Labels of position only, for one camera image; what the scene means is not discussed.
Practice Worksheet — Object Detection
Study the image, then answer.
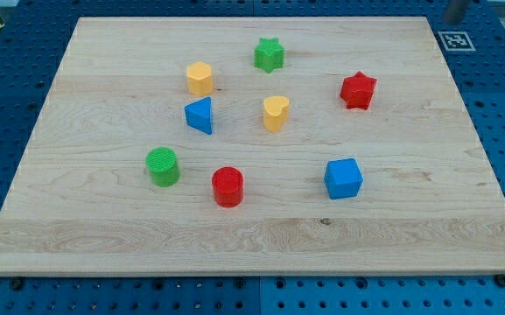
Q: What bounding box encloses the red cylinder block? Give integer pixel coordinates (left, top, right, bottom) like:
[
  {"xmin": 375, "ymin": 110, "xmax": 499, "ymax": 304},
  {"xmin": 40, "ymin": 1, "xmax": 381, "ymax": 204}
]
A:
[{"xmin": 212, "ymin": 166, "xmax": 244, "ymax": 207}]

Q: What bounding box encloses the blue triangle block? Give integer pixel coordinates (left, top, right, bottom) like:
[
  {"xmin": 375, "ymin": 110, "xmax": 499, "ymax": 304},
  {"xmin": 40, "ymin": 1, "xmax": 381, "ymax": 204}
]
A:
[{"xmin": 184, "ymin": 96, "xmax": 213, "ymax": 135}]

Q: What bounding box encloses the light wooden board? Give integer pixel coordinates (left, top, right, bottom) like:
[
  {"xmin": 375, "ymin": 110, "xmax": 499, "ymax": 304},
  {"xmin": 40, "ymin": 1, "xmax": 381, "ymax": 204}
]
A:
[{"xmin": 0, "ymin": 17, "xmax": 505, "ymax": 277}]

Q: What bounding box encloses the red star block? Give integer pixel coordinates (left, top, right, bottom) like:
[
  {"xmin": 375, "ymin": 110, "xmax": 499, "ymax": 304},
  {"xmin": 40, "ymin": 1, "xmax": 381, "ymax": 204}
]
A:
[{"xmin": 340, "ymin": 71, "xmax": 377, "ymax": 110}]

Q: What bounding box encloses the green star block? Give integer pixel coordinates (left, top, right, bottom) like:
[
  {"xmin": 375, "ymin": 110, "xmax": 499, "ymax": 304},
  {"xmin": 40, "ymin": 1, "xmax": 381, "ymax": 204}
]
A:
[{"xmin": 254, "ymin": 38, "xmax": 284, "ymax": 74}]

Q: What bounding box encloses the green cylinder block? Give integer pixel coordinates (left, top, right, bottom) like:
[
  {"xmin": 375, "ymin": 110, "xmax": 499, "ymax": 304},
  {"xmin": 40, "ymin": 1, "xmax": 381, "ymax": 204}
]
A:
[{"xmin": 145, "ymin": 147, "xmax": 180, "ymax": 187}]

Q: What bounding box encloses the blue cube block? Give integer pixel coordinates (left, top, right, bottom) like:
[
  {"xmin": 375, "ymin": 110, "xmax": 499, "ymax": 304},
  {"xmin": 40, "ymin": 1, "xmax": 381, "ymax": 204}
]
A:
[{"xmin": 324, "ymin": 158, "xmax": 363, "ymax": 200}]

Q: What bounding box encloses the white fiducial marker tag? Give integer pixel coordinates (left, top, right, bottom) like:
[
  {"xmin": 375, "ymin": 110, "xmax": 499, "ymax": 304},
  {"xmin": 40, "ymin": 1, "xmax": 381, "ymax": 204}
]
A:
[{"xmin": 438, "ymin": 31, "xmax": 475, "ymax": 52}]

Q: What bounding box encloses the yellow heart block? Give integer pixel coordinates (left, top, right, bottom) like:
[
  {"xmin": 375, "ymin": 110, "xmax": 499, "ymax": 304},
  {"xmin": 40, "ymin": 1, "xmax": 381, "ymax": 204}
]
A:
[{"xmin": 263, "ymin": 96, "xmax": 291, "ymax": 132}]

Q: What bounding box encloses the yellow hexagon block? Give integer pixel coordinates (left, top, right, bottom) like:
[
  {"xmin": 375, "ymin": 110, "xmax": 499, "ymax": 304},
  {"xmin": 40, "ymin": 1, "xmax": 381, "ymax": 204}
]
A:
[{"xmin": 186, "ymin": 61, "xmax": 214, "ymax": 96}]

